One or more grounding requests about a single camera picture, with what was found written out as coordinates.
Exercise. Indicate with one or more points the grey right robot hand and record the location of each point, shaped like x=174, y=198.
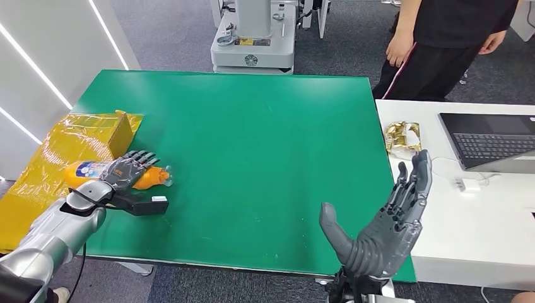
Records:
x=384, y=242

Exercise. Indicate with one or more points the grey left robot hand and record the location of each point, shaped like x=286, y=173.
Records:
x=125, y=171

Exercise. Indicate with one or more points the orange plastic bottle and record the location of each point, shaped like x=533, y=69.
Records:
x=83, y=171

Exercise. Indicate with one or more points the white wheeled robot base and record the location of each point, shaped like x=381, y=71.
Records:
x=253, y=52

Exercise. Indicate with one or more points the yellow film-wrapped cardboard box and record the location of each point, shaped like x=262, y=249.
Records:
x=46, y=150

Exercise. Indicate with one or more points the white power adapter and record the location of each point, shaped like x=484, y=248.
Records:
x=469, y=185

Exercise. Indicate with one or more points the crumpled gold foil wrapper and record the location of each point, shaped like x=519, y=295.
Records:
x=399, y=138

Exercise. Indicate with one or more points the seated person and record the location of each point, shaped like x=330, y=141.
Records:
x=62, y=295

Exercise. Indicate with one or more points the dark grey laptop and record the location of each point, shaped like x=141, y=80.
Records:
x=485, y=142

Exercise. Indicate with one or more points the standing person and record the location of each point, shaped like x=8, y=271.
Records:
x=439, y=62

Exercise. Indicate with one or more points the person's right hand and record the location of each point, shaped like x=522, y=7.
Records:
x=399, y=48

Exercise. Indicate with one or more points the person's hand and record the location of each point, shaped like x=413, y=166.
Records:
x=492, y=42
x=399, y=48

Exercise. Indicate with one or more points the person's left hand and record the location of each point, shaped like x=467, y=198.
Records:
x=492, y=42

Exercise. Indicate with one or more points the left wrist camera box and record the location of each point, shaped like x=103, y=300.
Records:
x=146, y=205

